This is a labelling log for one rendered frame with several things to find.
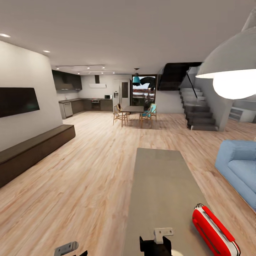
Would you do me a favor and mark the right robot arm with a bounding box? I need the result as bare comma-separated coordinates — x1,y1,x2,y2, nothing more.
140,228,175,256

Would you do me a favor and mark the radio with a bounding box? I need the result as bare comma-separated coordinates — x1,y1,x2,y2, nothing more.
192,206,241,256

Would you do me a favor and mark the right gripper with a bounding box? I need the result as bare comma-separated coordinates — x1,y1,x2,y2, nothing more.
140,236,172,256

